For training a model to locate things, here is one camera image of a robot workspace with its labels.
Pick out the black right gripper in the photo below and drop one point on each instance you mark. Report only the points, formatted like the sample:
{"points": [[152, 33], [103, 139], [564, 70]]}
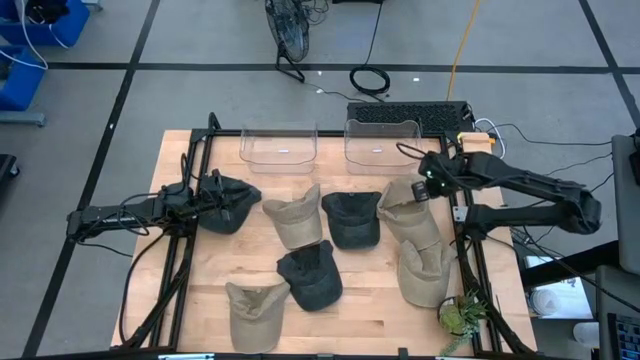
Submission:
{"points": [[450, 172]]}

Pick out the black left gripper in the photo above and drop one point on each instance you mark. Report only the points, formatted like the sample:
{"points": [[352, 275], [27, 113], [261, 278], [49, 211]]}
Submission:
{"points": [[205, 205]]}

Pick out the dark grey baseball cap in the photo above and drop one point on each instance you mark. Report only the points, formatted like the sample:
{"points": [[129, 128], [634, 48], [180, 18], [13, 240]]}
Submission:
{"points": [[310, 280], [351, 220], [242, 200]]}

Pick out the tan baseball cap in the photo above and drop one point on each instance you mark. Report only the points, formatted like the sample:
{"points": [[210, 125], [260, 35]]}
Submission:
{"points": [[295, 220], [425, 280], [256, 320], [407, 220]]}

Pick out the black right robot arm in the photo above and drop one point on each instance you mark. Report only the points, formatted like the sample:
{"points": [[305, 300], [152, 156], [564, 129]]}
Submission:
{"points": [[525, 182]]}

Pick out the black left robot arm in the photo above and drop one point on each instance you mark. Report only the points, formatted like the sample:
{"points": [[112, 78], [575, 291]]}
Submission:
{"points": [[125, 212]]}

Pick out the clear plastic bin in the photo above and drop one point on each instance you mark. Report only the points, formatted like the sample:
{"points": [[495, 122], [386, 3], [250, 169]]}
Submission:
{"points": [[278, 155], [382, 155]]}

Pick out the small wooden block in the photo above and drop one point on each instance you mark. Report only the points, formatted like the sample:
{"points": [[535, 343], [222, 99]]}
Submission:
{"points": [[476, 142]]}

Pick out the small green potted plant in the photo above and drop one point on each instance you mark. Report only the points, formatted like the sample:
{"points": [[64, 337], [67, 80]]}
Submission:
{"points": [[457, 317]]}

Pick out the black floor fan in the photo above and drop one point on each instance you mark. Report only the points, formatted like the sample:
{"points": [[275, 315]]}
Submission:
{"points": [[287, 25]]}

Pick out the grey desk top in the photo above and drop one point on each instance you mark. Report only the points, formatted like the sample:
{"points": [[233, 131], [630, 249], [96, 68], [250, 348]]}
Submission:
{"points": [[627, 200]]}

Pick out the blue cart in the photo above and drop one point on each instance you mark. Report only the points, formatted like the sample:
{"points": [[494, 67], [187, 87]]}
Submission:
{"points": [[60, 25], [20, 85]]}

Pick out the small display screen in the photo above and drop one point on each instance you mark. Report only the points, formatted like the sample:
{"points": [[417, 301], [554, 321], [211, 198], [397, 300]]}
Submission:
{"points": [[625, 340]]}

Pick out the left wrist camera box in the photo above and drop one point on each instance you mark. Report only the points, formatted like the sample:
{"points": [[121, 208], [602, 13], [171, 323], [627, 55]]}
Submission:
{"points": [[210, 184]]}

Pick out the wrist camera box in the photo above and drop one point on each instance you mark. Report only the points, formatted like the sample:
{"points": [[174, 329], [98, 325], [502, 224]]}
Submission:
{"points": [[210, 184], [434, 177]]}

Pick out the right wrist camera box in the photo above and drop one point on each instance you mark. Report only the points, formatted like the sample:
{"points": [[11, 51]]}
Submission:
{"points": [[434, 177]]}

